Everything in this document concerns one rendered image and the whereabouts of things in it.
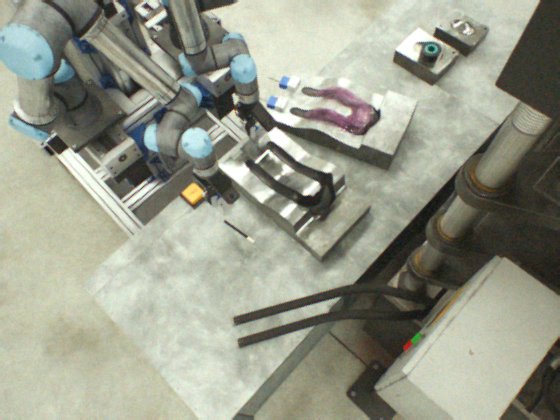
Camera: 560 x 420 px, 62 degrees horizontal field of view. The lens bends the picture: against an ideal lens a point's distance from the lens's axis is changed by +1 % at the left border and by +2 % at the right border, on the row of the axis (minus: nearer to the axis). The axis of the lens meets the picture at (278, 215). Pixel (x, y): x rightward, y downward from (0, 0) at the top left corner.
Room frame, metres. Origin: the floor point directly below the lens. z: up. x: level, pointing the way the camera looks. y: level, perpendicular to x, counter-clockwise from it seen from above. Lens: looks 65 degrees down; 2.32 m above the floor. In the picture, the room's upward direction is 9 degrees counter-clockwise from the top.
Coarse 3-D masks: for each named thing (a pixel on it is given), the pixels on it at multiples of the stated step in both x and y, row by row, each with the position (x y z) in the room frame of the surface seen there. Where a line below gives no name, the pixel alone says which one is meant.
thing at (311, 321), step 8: (304, 320) 0.30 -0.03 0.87; (312, 320) 0.29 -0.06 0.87; (272, 328) 0.29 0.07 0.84; (280, 328) 0.29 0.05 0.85; (288, 328) 0.28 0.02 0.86; (296, 328) 0.28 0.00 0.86; (304, 328) 0.27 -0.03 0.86; (248, 336) 0.28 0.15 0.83; (256, 336) 0.28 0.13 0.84; (264, 336) 0.27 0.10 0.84; (272, 336) 0.27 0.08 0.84; (240, 344) 0.26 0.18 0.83; (248, 344) 0.26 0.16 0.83
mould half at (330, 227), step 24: (264, 144) 0.95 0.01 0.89; (288, 144) 0.94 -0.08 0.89; (240, 168) 0.87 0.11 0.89; (264, 168) 0.86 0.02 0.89; (288, 168) 0.84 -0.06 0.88; (336, 168) 0.78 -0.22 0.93; (240, 192) 0.81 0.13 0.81; (264, 192) 0.76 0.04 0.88; (312, 192) 0.70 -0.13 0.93; (336, 192) 0.72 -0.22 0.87; (288, 216) 0.63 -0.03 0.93; (312, 216) 0.65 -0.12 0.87; (336, 216) 0.64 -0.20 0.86; (360, 216) 0.62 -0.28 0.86; (312, 240) 0.56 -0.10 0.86; (336, 240) 0.55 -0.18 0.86
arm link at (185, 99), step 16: (64, 0) 0.94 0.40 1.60; (80, 0) 0.97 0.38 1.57; (80, 16) 0.94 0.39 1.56; (96, 16) 0.95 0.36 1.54; (80, 32) 0.93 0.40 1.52; (96, 32) 0.94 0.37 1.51; (112, 32) 0.95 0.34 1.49; (96, 48) 0.93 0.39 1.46; (112, 48) 0.92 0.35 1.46; (128, 48) 0.93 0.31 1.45; (128, 64) 0.91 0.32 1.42; (144, 64) 0.91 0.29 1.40; (144, 80) 0.89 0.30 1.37; (160, 80) 0.90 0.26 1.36; (160, 96) 0.88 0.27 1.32; (176, 96) 0.88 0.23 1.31; (192, 96) 0.90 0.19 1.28; (176, 112) 0.84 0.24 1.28; (192, 112) 0.86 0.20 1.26
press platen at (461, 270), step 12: (408, 264) 0.38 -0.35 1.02; (444, 264) 0.36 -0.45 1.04; (456, 264) 0.35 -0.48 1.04; (468, 264) 0.35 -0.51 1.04; (480, 264) 0.34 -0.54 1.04; (420, 276) 0.34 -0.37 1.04; (432, 276) 0.33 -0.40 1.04; (444, 276) 0.33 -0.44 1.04; (456, 276) 0.32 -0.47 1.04; (468, 276) 0.32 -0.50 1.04; (456, 288) 0.29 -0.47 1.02; (552, 348) 0.10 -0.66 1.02; (552, 360) 0.07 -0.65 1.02; (552, 372) 0.04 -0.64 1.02; (552, 408) -0.04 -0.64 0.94
